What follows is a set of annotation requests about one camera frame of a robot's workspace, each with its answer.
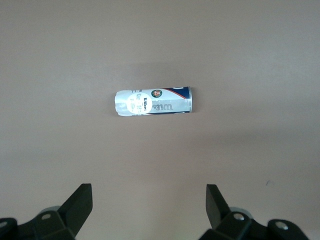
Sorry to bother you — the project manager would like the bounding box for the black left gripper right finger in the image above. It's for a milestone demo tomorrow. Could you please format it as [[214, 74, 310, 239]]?
[[199, 184, 308, 240]]

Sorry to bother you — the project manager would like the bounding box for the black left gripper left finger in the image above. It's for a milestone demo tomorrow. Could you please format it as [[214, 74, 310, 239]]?
[[0, 183, 94, 240]]

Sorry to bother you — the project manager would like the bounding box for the white blue tennis ball can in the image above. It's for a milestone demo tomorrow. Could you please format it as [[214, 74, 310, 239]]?
[[114, 86, 194, 118]]

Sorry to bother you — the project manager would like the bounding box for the brown table cover sheet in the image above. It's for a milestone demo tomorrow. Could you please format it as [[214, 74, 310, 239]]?
[[0, 0, 320, 240]]

